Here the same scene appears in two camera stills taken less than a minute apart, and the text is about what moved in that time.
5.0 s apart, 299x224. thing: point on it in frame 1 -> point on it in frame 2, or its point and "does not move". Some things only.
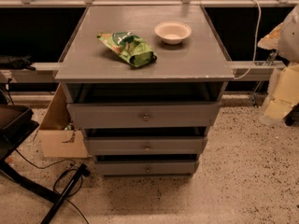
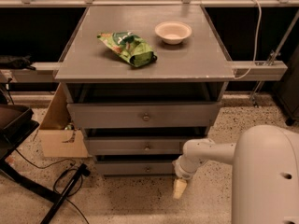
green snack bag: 129,47 does not move
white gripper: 290,39 -> 181,172
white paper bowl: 172,33 does not move
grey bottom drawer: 146,167 does not move
